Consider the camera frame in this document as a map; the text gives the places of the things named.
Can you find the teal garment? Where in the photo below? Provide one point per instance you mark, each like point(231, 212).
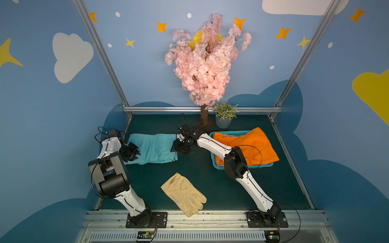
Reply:
point(154, 149)

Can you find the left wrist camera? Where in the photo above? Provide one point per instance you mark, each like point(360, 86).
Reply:
point(114, 133)

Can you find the left green circuit board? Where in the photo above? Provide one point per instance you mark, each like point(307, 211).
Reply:
point(145, 236)

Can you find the small potted green plant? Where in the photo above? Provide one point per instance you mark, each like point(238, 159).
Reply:
point(225, 112)

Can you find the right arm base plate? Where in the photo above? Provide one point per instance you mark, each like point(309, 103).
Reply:
point(256, 219)

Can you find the green circuit board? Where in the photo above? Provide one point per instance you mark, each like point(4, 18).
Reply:
point(145, 236)
point(272, 237)

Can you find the aluminium front rail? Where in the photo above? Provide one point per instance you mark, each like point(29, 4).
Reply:
point(108, 226)

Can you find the pink blossom artificial tree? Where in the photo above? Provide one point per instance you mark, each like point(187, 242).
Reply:
point(203, 62)

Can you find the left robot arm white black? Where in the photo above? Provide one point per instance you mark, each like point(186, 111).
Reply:
point(110, 178)

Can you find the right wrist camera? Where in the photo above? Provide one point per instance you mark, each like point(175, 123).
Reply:
point(184, 132)

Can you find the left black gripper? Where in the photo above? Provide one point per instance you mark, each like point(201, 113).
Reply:
point(129, 152)

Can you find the cream leather glove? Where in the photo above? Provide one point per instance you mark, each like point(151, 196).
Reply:
point(184, 194)

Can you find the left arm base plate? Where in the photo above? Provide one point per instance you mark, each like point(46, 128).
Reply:
point(156, 219)

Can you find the right aluminium frame post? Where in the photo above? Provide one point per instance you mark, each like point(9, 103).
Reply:
point(320, 30)

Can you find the right green circuit board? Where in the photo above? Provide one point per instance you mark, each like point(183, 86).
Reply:
point(272, 237)

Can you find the orange garment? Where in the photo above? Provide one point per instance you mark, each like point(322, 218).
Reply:
point(254, 145)

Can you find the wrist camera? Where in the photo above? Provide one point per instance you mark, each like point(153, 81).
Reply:
point(114, 133)
point(184, 132)

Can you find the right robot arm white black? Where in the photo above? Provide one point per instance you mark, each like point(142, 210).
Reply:
point(235, 166)

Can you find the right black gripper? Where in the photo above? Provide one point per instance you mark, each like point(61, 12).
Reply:
point(181, 144)

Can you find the aluminium frame post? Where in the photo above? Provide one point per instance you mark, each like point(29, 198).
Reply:
point(320, 30)
point(95, 38)

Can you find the left aluminium frame post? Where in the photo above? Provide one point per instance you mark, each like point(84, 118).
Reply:
point(95, 38)

